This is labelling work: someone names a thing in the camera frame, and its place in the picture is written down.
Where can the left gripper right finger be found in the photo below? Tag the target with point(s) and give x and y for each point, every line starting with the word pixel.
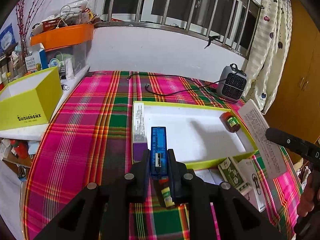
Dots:
pixel 178 185

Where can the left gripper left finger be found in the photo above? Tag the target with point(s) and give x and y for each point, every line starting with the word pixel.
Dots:
pixel 140 183

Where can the brown jar orange lid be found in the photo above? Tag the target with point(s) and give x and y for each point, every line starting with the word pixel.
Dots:
pixel 230 122
pixel 165 191

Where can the white beige long box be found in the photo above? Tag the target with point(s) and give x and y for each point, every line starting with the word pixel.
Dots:
pixel 257 127

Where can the blue translucent small box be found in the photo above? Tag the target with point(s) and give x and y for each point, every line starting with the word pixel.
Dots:
pixel 159 162

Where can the green white medicine box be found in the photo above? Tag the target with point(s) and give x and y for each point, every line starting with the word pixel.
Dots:
pixel 231 173

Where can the white purple long box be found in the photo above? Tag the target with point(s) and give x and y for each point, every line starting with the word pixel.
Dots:
pixel 139 135

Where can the white earphone box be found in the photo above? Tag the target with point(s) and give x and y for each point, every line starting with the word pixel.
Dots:
pixel 255 196

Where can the white lavender cream tube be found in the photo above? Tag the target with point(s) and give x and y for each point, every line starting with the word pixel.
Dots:
pixel 212 176

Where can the person's right hand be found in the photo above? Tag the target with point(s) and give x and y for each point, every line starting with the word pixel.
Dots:
pixel 306 204

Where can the wooden wardrobe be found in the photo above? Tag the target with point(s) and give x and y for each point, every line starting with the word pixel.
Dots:
pixel 296 107

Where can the shallow yellow-green tray box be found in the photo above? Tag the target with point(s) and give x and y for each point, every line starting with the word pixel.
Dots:
pixel 196 134

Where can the pink plaid tablecloth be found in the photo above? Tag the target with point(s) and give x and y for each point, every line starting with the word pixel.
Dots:
pixel 90 140

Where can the small grey space heater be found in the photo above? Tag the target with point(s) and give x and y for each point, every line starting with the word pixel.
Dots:
pixel 232 83

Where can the cream patterned curtain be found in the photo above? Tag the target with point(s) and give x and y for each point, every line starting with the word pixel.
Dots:
pixel 268 52

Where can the white side shelf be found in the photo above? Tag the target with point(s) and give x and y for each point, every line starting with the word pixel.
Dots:
pixel 36 132

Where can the yellow-green box lid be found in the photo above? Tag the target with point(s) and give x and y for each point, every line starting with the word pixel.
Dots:
pixel 30 100

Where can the clear plastic storage box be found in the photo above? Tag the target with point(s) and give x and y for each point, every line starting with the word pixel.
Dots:
pixel 74 56

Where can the black clip on sill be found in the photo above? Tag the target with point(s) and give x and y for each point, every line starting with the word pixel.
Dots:
pixel 211 39

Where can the blue white carton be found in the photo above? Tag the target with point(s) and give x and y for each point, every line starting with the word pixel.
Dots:
pixel 36 58

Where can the orange plastic bin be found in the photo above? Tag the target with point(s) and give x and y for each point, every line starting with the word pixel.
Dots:
pixel 64 37

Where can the red twig branches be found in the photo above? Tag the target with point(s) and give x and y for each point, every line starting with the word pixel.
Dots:
pixel 24 22

